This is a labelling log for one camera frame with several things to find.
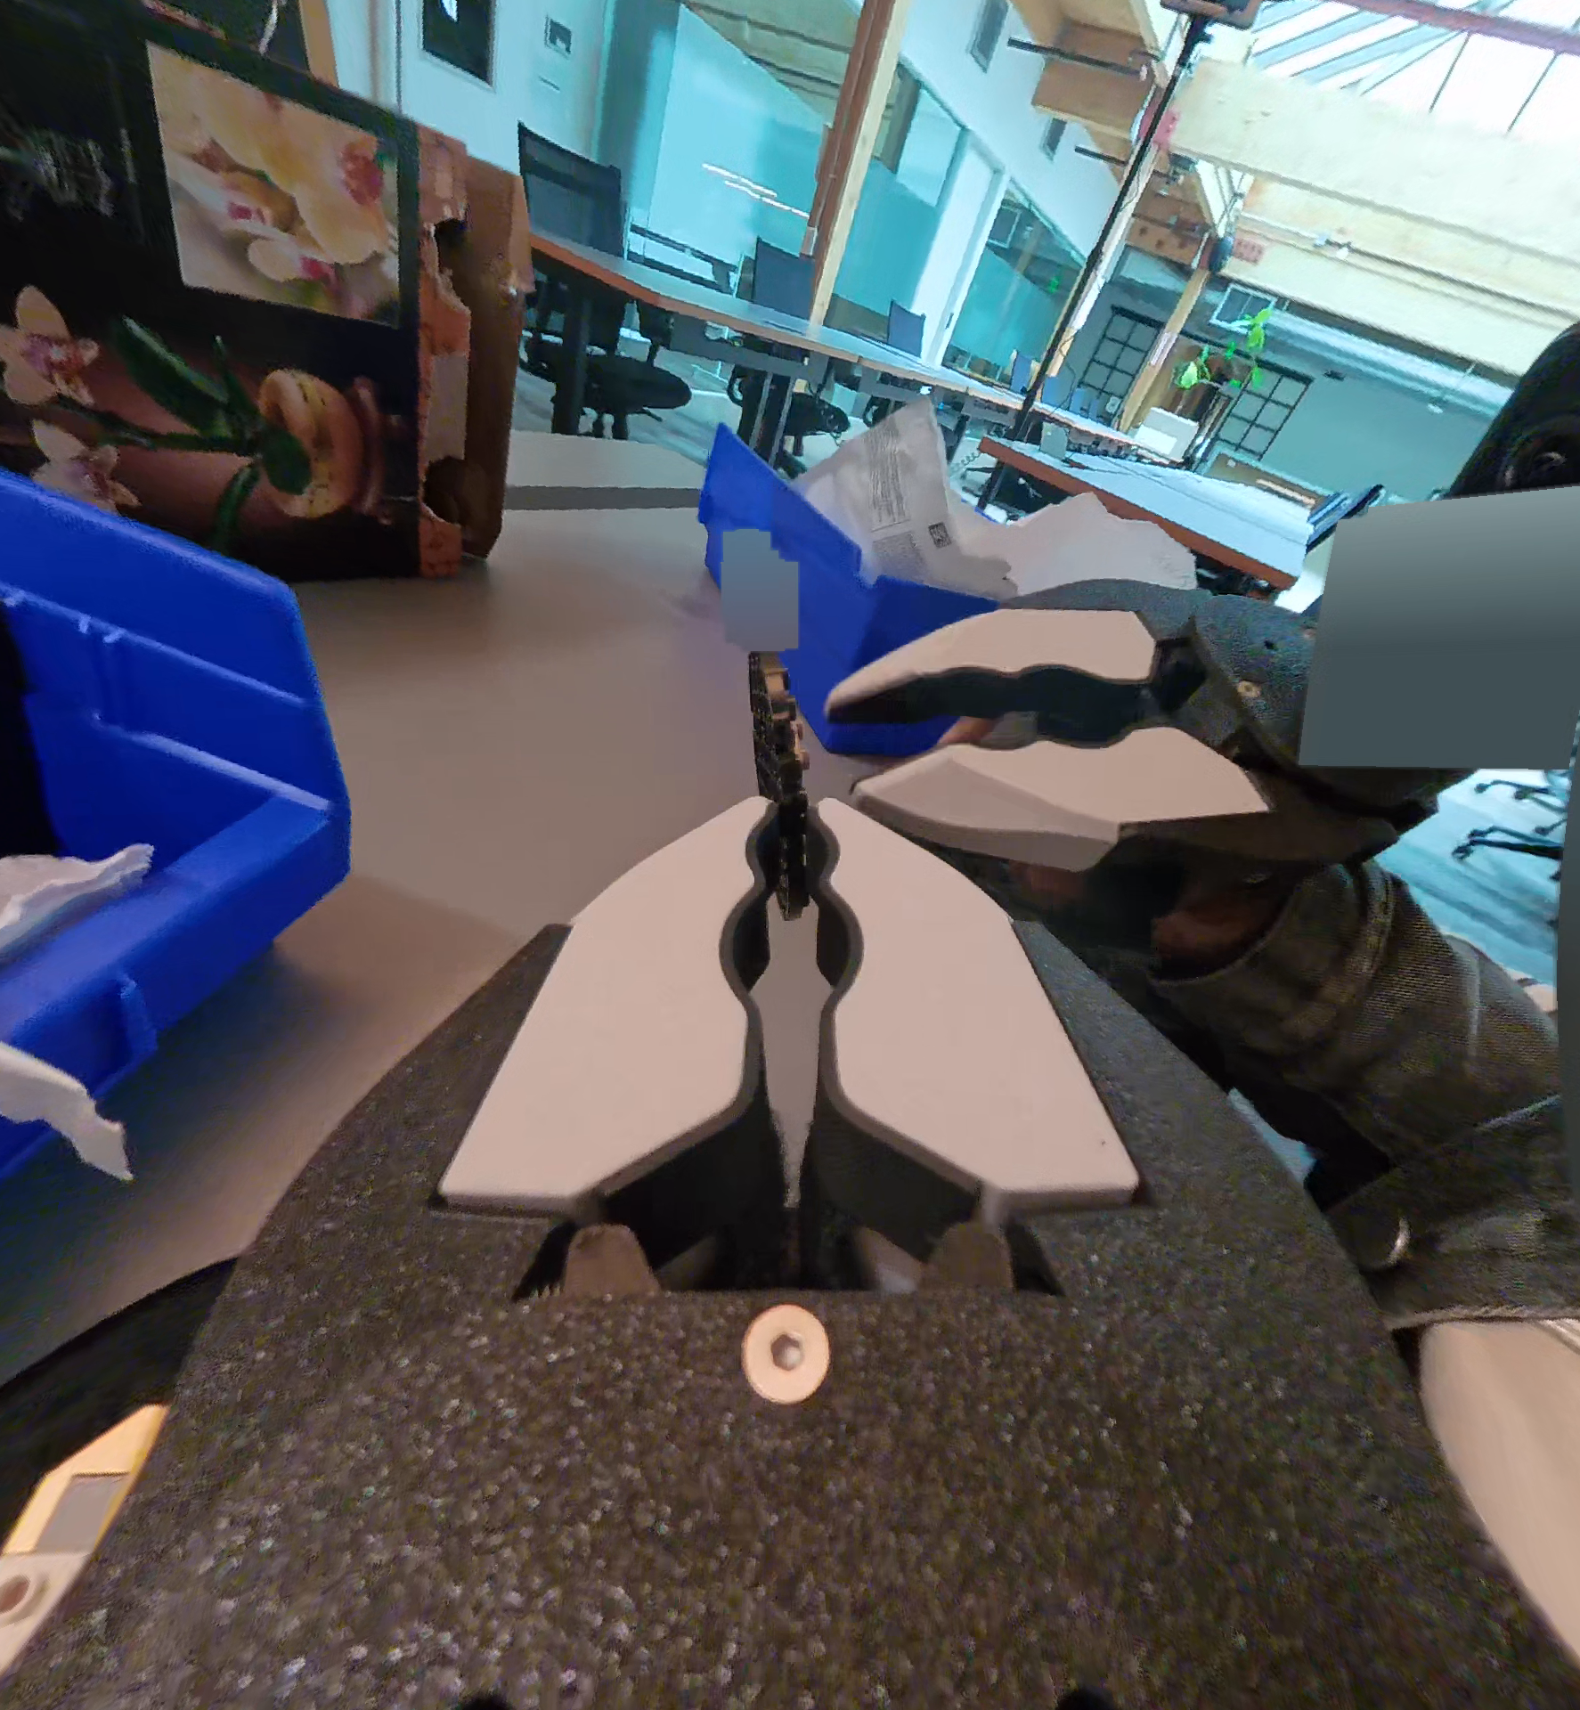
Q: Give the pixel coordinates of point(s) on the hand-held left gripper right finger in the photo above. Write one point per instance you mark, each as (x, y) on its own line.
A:
(978, 1042)

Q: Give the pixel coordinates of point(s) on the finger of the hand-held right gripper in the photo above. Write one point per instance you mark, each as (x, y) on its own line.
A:
(1031, 649)
(1071, 795)

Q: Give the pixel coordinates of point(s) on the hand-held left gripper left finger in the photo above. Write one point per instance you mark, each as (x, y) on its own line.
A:
(603, 1042)

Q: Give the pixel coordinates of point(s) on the round black lego assembly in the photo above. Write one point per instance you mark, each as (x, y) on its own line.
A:
(780, 749)

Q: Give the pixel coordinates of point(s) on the blue plastic bin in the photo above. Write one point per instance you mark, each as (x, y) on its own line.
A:
(871, 642)
(135, 642)

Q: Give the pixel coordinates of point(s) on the black orchid lego box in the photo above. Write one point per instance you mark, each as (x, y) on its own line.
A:
(70, 268)

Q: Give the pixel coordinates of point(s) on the person's right hand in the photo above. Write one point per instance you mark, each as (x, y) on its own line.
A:
(1211, 930)

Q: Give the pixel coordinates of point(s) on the wooden table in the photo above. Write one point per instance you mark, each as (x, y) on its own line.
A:
(1138, 489)
(736, 314)

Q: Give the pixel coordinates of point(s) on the heap of white paper bags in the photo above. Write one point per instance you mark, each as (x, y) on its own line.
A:
(911, 494)

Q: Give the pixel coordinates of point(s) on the green potted plant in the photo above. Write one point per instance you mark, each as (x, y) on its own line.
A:
(1224, 354)

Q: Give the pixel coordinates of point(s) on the black office chair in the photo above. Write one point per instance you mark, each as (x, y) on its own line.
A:
(570, 188)

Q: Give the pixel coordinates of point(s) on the light stand with panel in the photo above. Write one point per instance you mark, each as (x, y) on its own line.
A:
(1211, 12)

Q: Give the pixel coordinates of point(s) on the person's beige shirt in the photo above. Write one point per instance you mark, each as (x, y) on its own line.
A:
(1539, 1470)

